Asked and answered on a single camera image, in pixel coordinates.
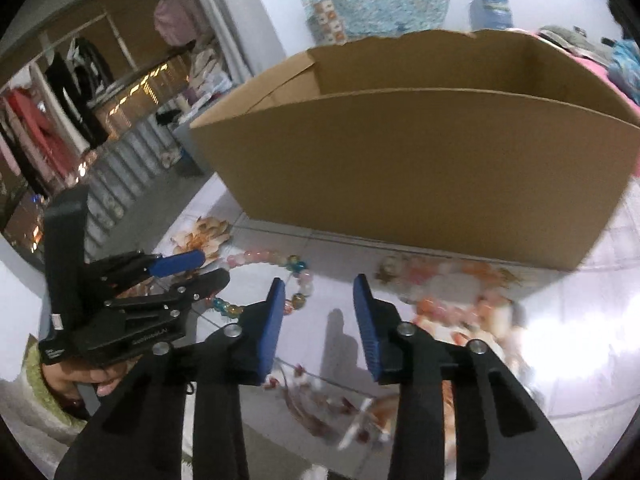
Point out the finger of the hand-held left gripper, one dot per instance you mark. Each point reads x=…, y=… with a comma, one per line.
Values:
x=210, y=280
x=180, y=260

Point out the stack of white bags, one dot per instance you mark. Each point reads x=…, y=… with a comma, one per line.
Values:
x=207, y=72

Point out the grey storage box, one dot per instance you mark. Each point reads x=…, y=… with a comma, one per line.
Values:
x=187, y=150

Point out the person's left forearm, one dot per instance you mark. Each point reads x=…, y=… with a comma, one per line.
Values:
x=30, y=410

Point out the blue water jug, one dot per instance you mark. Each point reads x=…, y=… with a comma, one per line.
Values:
x=492, y=7

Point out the person's left hand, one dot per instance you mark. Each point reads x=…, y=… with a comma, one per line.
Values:
x=102, y=386

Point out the light blue blanket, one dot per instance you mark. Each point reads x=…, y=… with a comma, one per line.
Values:
x=626, y=65

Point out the grey garment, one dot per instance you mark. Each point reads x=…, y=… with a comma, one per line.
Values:
x=570, y=40

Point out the red hanging garment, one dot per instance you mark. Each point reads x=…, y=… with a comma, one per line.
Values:
x=35, y=130

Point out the brown cardboard box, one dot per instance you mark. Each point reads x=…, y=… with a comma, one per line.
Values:
x=400, y=160

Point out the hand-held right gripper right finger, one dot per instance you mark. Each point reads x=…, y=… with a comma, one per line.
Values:
x=367, y=330

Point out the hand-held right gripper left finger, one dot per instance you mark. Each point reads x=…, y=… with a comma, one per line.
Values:
x=270, y=325

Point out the pink hanging garment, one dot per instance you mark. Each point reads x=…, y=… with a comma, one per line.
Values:
x=172, y=15

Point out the floral plaid tablecloth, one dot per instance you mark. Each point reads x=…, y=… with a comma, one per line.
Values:
x=320, y=360

